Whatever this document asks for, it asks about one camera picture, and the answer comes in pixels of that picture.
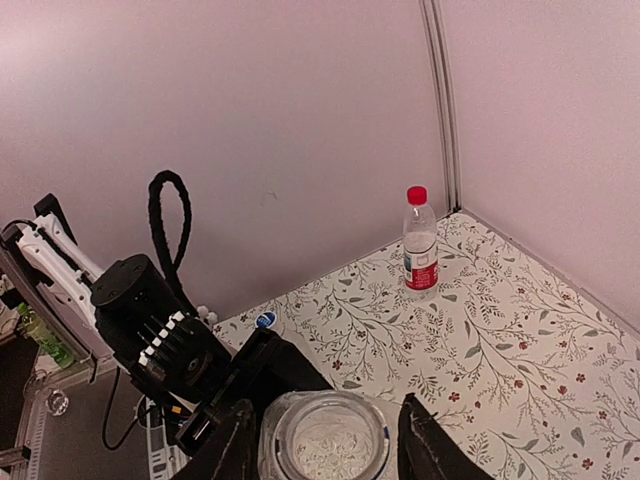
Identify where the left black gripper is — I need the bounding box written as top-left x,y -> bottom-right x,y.
175,328 -> 332,456

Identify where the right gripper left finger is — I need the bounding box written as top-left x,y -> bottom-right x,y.
173,399 -> 258,480

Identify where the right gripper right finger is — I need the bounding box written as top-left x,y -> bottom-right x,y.
397,393 -> 492,480

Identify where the Pepsi bottle blue label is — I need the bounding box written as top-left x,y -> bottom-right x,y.
257,390 -> 399,479

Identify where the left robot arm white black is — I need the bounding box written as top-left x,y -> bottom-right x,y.
2,194 -> 330,456

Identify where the clear empty plastic bottle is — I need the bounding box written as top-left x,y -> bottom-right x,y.
254,311 -> 286,340

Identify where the red-capped clear bottle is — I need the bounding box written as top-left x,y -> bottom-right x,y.
402,186 -> 439,302

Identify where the green drink bottle background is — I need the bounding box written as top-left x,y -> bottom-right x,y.
17,303 -> 75,369

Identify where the floral patterned table mat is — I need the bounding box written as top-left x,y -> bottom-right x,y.
215,214 -> 639,479

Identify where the small glass cup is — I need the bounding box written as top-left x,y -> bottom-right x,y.
45,389 -> 69,417

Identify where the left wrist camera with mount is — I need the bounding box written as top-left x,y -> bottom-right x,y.
137,311 -> 232,403

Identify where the left black camera cable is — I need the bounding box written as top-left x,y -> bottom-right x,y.
146,169 -> 199,321

